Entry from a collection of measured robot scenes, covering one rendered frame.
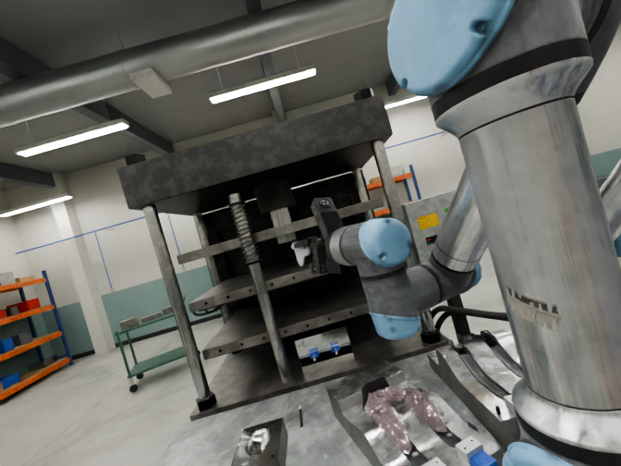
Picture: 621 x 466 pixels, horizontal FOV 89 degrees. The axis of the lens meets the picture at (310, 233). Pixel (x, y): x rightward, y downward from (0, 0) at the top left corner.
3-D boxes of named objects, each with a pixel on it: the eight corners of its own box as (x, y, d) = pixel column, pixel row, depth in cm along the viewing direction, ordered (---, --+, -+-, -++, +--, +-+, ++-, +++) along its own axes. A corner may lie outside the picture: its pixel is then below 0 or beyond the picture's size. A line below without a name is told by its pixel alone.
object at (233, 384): (454, 351, 150) (451, 339, 150) (192, 428, 149) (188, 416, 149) (401, 307, 234) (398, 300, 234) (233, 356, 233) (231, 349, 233)
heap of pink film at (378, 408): (454, 427, 85) (446, 399, 85) (400, 459, 80) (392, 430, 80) (400, 388, 110) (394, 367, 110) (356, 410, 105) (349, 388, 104)
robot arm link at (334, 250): (334, 226, 56) (373, 221, 59) (324, 229, 60) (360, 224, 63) (342, 268, 55) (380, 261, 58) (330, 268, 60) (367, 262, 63)
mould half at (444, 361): (608, 425, 79) (594, 374, 79) (509, 455, 79) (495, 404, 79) (491, 349, 129) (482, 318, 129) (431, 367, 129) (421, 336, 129)
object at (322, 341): (355, 359, 159) (346, 326, 158) (303, 374, 158) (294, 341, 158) (343, 327, 209) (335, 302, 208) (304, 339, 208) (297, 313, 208)
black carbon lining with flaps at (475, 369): (558, 394, 85) (550, 361, 85) (502, 410, 85) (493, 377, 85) (485, 346, 120) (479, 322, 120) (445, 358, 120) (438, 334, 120)
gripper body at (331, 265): (309, 274, 70) (332, 275, 59) (302, 236, 71) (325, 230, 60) (338, 267, 73) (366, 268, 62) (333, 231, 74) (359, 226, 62)
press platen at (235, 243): (384, 205, 162) (382, 196, 162) (178, 264, 161) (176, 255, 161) (360, 213, 232) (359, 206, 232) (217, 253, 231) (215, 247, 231)
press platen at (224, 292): (399, 252, 159) (396, 243, 159) (190, 312, 158) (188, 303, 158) (370, 245, 233) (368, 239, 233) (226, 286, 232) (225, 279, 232)
